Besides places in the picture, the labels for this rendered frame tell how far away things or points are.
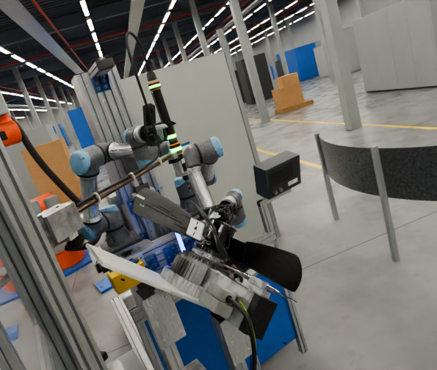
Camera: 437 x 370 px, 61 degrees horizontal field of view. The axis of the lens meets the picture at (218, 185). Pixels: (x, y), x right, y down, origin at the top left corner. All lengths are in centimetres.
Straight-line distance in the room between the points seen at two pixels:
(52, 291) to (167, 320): 53
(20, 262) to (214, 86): 294
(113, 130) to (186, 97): 125
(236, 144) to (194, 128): 48
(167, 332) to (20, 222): 70
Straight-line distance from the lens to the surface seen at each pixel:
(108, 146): 200
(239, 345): 158
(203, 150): 196
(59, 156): 951
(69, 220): 99
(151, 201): 145
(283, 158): 217
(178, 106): 345
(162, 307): 136
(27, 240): 92
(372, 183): 318
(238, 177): 374
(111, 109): 240
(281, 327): 247
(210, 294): 123
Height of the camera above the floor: 175
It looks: 15 degrees down
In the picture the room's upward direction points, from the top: 18 degrees counter-clockwise
